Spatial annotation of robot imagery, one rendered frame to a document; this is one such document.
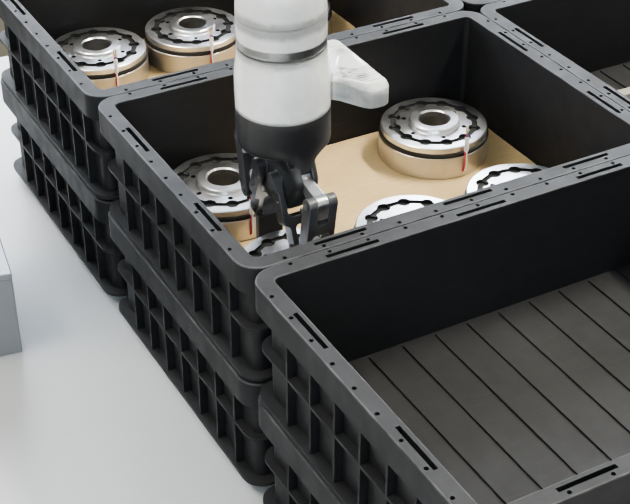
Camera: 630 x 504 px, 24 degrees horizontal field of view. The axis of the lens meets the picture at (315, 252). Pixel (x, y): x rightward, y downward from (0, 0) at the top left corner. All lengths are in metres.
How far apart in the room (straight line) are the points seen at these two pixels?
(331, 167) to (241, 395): 0.31
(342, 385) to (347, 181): 0.43
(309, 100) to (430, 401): 0.24
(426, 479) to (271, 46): 0.36
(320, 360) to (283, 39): 0.25
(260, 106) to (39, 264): 0.46
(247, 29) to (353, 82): 0.10
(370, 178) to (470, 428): 0.35
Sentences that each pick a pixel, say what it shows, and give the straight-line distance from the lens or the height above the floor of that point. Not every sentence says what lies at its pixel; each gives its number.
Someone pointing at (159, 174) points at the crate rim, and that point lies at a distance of 1.18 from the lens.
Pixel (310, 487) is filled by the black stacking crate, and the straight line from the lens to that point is 1.07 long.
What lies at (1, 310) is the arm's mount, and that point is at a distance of 1.35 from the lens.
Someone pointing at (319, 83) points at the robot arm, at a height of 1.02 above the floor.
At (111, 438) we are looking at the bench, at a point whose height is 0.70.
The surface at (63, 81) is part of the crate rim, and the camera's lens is 1.36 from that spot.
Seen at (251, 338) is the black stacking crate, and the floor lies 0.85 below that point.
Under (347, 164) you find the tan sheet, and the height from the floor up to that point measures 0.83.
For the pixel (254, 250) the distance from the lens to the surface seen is 1.20.
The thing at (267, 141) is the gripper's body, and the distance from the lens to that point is 1.12.
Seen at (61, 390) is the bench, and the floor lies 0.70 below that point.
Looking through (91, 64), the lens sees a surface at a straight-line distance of 1.51.
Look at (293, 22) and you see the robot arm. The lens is 1.07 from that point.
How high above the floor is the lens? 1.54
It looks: 34 degrees down
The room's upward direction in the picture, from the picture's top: straight up
